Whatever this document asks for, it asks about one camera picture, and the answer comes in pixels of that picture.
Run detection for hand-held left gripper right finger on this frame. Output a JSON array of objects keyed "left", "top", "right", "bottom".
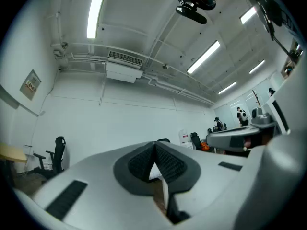
[{"left": 155, "top": 141, "right": 249, "bottom": 230}]

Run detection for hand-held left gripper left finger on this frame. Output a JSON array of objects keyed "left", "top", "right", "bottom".
[{"left": 13, "top": 140, "right": 175, "bottom": 230}]

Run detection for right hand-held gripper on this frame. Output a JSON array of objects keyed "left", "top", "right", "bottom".
[{"left": 206, "top": 96, "right": 292, "bottom": 157}]

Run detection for white water dispenser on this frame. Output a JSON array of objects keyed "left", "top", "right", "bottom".
[{"left": 178, "top": 128, "right": 193, "bottom": 149}]

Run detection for long ceiling light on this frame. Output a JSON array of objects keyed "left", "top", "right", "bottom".
[
  {"left": 217, "top": 81, "right": 237, "bottom": 95},
  {"left": 239, "top": 6, "right": 258, "bottom": 25},
  {"left": 248, "top": 59, "right": 266, "bottom": 75},
  {"left": 186, "top": 40, "right": 221, "bottom": 75},
  {"left": 86, "top": 0, "right": 110, "bottom": 39}
]

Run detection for wooden coat rack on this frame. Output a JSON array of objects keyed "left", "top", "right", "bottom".
[{"left": 251, "top": 89, "right": 262, "bottom": 108}]

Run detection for white ceiling pipes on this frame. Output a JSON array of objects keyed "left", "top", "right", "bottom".
[{"left": 49, "top": 41, "right": 216, "bottom": 105}]

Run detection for light wooden desk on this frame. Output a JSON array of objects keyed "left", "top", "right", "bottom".
[{"left": 0, "top": 142, "right": 27, "bottom": 164}]

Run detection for grey wall electrical panel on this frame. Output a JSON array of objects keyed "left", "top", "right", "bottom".
[{"left": 19, "top": 69, "right": 42, "bottom": 101}]

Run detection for black head-mounted camera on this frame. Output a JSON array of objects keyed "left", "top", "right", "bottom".
[{"left": 176, "top": 5, "right": 207, "bottom": 25}]

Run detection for black chest strap cable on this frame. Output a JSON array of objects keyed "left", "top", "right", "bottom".
[{"left": 241, "top": 0, "right": 300, "bottom": 58}]

